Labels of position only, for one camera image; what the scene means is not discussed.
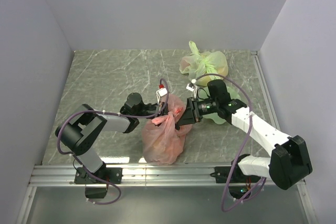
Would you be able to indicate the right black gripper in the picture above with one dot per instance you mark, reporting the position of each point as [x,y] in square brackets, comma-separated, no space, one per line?
[190,115]

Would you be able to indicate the pink plastic bag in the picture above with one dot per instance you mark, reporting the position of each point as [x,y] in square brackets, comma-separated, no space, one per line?
[162,142]

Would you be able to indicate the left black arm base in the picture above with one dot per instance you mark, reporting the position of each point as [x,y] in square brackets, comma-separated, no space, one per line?
[98,183]

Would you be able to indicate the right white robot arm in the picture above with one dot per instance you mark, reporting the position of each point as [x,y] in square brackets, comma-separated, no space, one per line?
[288,161]

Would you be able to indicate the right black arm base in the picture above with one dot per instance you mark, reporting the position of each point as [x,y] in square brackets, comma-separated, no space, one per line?
[242,183]

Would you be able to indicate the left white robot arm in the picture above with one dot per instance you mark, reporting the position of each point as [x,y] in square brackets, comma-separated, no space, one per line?
[78,133]

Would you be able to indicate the tied green plastic bag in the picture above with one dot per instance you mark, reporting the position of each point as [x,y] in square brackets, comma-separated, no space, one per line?
[199,63]

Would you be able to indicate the green wavy fruit plate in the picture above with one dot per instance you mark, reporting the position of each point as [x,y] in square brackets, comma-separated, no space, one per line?
[214,116]

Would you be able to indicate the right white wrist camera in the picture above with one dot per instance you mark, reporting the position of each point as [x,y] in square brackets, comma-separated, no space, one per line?
[193,87]

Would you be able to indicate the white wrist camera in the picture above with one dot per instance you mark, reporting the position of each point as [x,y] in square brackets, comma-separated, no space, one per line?
[193,87]
[161,93]

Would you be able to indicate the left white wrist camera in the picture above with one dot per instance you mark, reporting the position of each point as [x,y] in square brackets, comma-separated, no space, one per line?
[161,93]

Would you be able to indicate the aluminium rail frame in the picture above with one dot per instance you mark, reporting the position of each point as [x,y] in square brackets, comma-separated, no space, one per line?
[154,194]

